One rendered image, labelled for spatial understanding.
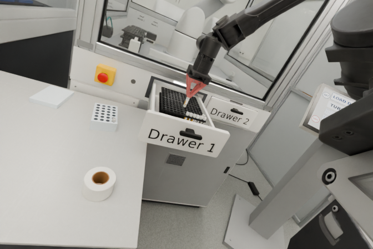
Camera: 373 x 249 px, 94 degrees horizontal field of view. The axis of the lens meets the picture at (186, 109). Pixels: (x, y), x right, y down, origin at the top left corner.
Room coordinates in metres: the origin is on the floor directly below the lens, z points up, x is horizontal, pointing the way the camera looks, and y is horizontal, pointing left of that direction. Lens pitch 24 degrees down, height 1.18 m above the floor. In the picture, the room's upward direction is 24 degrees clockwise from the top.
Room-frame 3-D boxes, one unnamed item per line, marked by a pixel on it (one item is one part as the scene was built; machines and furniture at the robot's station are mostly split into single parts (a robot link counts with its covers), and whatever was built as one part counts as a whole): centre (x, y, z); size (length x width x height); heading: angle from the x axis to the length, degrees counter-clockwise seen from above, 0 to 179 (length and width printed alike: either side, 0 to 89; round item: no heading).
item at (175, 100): (0.69, 0.03, 0.87); 0.22 x 0.18 x 0.06; 18
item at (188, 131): (0.47, -0.04, 0.91); 0.07 x 0.04 x 0.01; 108
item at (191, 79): (0.60, 0.01, 1.02); 0.07 x 0.07 x 0.09; 19
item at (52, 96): (0.54, 0.48, 0.77); 0.13 x 0.09 x 0.02; 16
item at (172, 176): (1.27, 0.18, 0.40); 1.03 x 0.95 x 0.80; 108
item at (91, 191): (0.29, 0.12, 0.78); 0.07 x 0.07 x 0.04
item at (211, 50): (0.60, 0.01, 1.15); 0.07 x 0.06 x 0.07; 19
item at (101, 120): (0.54, 0.27, 0.78); 0.12 x 0.08 x 0.04; 29
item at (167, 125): (0.50, -0.03, 0.87); 0.29 x 0.02 x 0.11; 108
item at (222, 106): (0.90, -0.23, 0.87); 0.29 x 0.02 x 0.11; 108
